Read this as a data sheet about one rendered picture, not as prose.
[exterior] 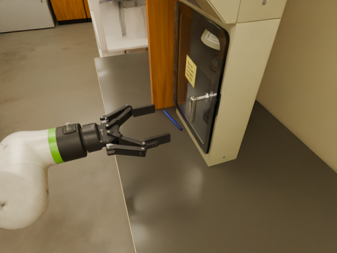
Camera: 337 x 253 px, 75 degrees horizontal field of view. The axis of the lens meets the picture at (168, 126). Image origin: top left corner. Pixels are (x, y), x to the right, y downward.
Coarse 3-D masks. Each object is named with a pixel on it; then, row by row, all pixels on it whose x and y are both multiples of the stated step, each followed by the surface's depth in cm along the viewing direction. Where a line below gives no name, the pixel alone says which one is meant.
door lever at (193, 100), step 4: (192, 96) 61; (200, 96) 61; (204, 96) 61; (208, 96) 61; (192, 100) 60; (196, 100) 61; (208, 100) 62; (192, 104) 61; (196, 104) 62; (192, 108) 62; (192, 112) 63; (192, 116) 64; (192, 120) 65
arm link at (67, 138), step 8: (56, 128) 55; (64, 128) 54; (72, 128) 54; (80, 128) 57; (56, 136) 53; (64, 136) 53; (72, 136) 53; (80, 136) 54; (64, 144) 52; (72, 144) 53; (80, 144) 54; (64, 152) 53; (72, 152) 54; (80, 152) 54; (64, 160) 54; (72, 160) 57
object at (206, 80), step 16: (192, 16) 60; (192, 32) 62; (208, 32) 54; (224, 32) 47; (192, 48) 65; (208, 48) 55; (224, 48) 49; (208, 64) 57; (224, 64) 51; (208, 80) 59; (208, 112) 64; (192, 128) 80; (208, 128) 66; (208, 144) 69
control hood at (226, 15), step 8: (200, 0) 44; (208, 0) 40; (216, 0) 40; (224, 0) 41; (232, 0) 41; (208, 8) 44; (216, 8) 41; (224, 8) 42; (232, 8) 42; (216, 16) 44; (224, 16) 43; (232, 16) 43
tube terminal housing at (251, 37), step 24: (240, 0) 42; (264, 0) 43; (240, 24) 45; (264, 24) 47; (240, 48) 49; (264, 48) 51; (240, 72) 53; (240, 96) 59; (216, 120) 63; (240, 120) 66; (216, 144) 69; (240, 144) 74
